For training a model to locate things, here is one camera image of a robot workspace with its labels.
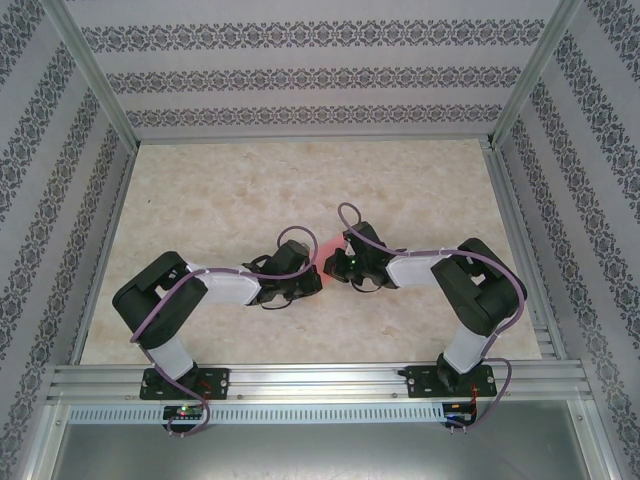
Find pink cloth sheet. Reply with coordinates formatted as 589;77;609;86
312;238;351;294

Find grey metal sheet panel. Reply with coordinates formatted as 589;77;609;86
44;402;616;480

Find small circuit board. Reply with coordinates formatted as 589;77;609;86
163;405;204;420
444;402;479;426

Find aluminium mounting rail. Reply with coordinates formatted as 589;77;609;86
47;362;594;404

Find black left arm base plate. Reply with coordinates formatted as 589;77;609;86
139;367;231;401

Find slotted grey cable duct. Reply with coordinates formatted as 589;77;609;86
67;403;446;424

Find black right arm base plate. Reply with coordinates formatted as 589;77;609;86
407;363;499;400

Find aluminium side rail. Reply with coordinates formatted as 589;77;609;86
482;142;571;364
69;144;139;366

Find aluminium frame post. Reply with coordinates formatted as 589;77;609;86
44;0;141;154
485;0;587;151

